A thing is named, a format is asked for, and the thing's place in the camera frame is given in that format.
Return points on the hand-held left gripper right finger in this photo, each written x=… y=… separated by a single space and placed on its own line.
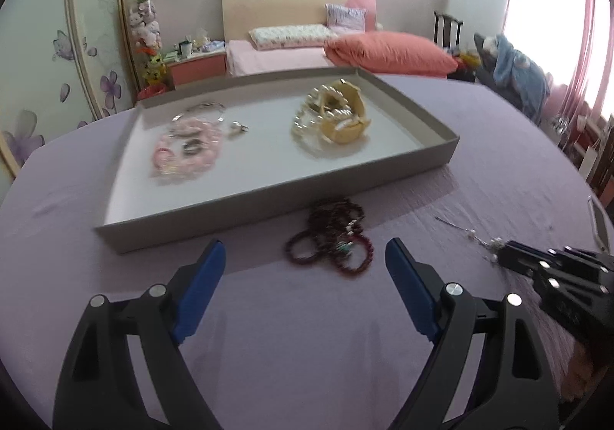
x=410 y=286

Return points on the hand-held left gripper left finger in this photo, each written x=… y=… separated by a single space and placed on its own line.
x=201 y=286

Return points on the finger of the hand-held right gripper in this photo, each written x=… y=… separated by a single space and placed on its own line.
x=575 y=305
x=527 y=257

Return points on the grey cardboard tray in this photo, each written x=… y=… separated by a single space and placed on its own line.
x=268 y=161

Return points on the yellow hair clip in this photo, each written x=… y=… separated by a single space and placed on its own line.
x=343 y=135

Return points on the person's right hand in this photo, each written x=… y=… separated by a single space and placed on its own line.
x=578 y=372

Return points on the thin silver bangle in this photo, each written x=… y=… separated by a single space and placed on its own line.
x=211 y=105

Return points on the blue clothing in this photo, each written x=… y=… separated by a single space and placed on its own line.
x=520 y=70

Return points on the pink curtain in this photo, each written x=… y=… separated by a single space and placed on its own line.
x=575 y=51

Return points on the pink nightstand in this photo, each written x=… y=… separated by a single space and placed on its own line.
x=196 y=70

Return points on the yellow plush toy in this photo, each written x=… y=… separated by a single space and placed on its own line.
x=154 y=70

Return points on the orange duvet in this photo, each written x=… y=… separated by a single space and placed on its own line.
x=388 y=53

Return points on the pink bed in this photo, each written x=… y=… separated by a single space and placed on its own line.
x=278 y=60

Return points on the clutter on nightstand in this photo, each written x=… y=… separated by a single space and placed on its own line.
x=196 y=46

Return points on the dark wooden chair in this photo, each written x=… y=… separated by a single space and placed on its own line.
x=448 y=27

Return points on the white floral pillow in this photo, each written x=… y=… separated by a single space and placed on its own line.
x=288 y=36

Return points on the plush toy display tube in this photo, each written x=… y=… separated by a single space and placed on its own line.
x=144 y=22

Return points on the purple patterned cushion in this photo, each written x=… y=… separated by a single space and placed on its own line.
x=345 y=17

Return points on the beige and pink headboard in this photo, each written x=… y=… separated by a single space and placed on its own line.
x=278 y=3

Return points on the floral wardrobe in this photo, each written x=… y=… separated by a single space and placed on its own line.
x=48 y=27

